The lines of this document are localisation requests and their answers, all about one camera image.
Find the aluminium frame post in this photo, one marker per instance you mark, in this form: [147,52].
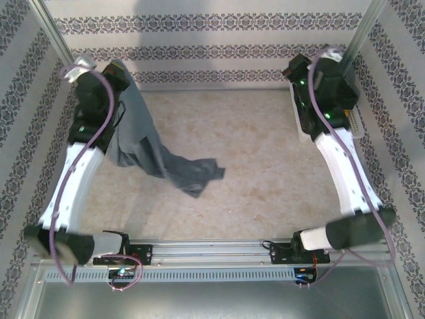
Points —
[50,23]
[365,30]

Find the white plastic basket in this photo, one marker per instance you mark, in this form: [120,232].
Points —
[301,123]

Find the aluminium mounting rail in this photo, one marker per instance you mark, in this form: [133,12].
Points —
[212,249]

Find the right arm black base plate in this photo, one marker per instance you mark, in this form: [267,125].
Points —
[282,254]

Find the gray t-shirt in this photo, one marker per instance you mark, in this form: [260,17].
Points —
[156,156]

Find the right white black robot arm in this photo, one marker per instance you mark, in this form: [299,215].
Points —
[342,172]

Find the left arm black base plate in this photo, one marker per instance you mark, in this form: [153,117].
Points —
[141,254]

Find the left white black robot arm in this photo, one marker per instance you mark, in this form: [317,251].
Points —
[79,172]

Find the sheet metal panel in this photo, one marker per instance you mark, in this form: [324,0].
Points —
[212,299]

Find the aluminium back wall rail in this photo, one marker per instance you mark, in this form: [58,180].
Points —
[216,90]

